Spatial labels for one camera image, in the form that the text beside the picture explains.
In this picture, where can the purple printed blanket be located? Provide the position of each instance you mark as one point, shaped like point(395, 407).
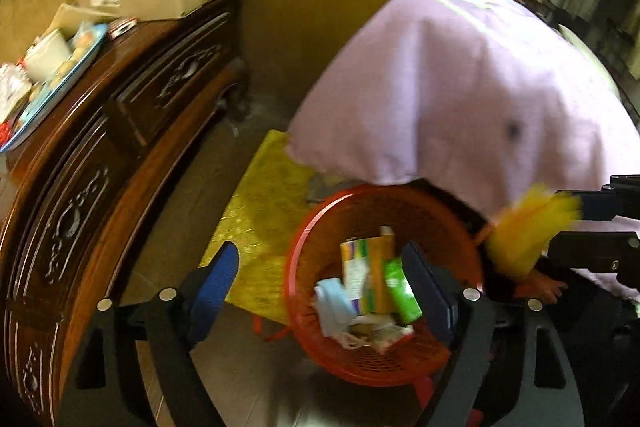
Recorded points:
point(475, 82)

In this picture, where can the red plastic basket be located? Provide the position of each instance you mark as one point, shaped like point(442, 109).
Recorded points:
point(430, 217)

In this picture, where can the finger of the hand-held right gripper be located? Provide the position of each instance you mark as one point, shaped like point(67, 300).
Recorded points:
point(595, 252)
point(605, 204)

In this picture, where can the yellow fluffy toy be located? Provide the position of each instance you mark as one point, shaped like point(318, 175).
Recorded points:
point(530, 232)

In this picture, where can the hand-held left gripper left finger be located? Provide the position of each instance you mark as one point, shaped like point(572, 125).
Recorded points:
point(215, 292)

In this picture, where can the green packet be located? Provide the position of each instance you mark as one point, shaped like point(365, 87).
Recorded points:
point(400, 292)

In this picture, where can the carved dark wooden dresser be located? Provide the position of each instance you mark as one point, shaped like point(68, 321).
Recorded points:
point(100, 157)

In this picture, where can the small red box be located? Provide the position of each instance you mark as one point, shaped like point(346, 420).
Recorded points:
point(122, 27)

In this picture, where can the wooden glass cabinet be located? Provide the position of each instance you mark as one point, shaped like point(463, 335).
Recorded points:
point(340, 7)

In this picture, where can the printed plastic bag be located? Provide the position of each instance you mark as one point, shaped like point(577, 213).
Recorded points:
point(10, 92)

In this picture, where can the yellow patterned bag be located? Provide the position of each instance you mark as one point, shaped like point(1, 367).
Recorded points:
point(260, 217)

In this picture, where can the blue tray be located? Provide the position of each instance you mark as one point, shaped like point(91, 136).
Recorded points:
point(50, 94)

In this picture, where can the white plastic container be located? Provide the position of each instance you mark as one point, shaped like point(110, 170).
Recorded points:
point(47, 57)

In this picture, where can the blue face mask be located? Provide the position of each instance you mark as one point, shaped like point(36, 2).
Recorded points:
point(332, 307)

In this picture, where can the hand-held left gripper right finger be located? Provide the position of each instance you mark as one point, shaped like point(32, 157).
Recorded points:
point(430, 297)

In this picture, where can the orange cardboard box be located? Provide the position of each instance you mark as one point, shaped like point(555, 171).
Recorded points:
point(367, 267)

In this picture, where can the person's right hand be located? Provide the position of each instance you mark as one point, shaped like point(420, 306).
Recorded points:
point(547, 288)

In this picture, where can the white tissue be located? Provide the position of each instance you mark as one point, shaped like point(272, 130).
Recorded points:
point(380, 332)

